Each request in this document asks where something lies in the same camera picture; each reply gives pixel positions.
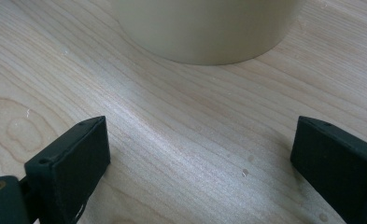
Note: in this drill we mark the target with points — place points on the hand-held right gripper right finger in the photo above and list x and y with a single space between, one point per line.
340 165

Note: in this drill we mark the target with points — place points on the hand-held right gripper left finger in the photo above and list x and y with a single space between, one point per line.
69 161

